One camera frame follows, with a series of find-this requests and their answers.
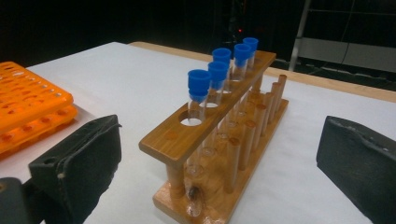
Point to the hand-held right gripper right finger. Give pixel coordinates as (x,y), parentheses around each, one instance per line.
(361,165)

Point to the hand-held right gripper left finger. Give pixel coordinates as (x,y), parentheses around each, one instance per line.
(81,161)

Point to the orange plastic tube rack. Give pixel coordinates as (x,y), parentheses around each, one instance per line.
(31,105)

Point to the wooden test tube rack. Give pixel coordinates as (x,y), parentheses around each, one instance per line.
(174,140)

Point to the blue-capped glass test tube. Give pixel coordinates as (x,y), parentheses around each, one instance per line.
(218,73)
(221,56)
(199,82)
(242,52)
(250,43)

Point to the white paper sheet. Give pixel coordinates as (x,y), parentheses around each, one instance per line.
(124,81)

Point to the white metal stand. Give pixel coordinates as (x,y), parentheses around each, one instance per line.
(342,53)

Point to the dark equipment with red light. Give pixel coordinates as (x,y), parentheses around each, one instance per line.
(233,25)

